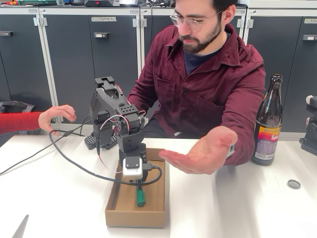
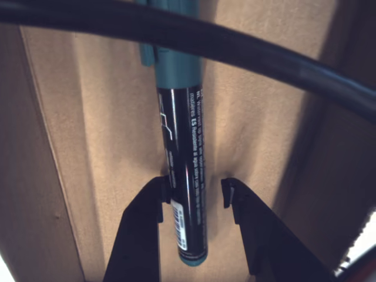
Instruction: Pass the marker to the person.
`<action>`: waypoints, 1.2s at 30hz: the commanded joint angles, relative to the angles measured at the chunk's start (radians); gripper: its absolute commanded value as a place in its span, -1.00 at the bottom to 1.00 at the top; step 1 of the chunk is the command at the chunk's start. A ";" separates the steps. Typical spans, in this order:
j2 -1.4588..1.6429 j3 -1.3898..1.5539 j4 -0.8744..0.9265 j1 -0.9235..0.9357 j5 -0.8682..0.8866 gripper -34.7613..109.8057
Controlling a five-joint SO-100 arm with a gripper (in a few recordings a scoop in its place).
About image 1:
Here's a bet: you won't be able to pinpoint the forearm in red sleeve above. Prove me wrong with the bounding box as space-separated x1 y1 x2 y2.
0 111 43 136

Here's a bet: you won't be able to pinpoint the red white servo wire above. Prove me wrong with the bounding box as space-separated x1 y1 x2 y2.
97 114 131 174

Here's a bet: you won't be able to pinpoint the man's left hand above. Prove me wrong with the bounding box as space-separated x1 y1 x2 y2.
158 125 238 176

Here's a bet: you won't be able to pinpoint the hand of red-sleeved person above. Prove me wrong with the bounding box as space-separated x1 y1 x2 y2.
38 104 77 136

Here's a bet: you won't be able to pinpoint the brown beer bottle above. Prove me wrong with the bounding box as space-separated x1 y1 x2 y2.
250 73 283 166

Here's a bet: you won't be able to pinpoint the man in maroon overshirt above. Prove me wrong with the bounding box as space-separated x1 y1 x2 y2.
126 0 267 167

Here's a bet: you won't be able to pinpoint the thin metal glasses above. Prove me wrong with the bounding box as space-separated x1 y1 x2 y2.
169 9 223 32

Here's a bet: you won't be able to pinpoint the green black marker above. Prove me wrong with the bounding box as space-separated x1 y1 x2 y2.
135 184 146 208

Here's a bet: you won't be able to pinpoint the white gripper camera box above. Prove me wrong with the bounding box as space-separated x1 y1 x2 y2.
122 157 144 179

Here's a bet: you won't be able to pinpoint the grey black backpack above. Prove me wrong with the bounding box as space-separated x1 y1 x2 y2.
0 100 38 115

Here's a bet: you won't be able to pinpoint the black device with red mark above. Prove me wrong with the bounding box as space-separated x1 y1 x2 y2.
84 0 120 7

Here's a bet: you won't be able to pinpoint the thick black camera cable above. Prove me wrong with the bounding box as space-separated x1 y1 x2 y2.
0 121 163 186

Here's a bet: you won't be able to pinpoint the man's left forearm maroon sleeve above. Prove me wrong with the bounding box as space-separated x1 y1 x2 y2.
217 109 265 167

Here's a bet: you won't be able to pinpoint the brown cardboard box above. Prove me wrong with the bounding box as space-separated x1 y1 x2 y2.
105 148 166 228

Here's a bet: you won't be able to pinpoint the grey flat panel corner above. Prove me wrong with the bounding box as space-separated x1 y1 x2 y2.
11 214 30 238

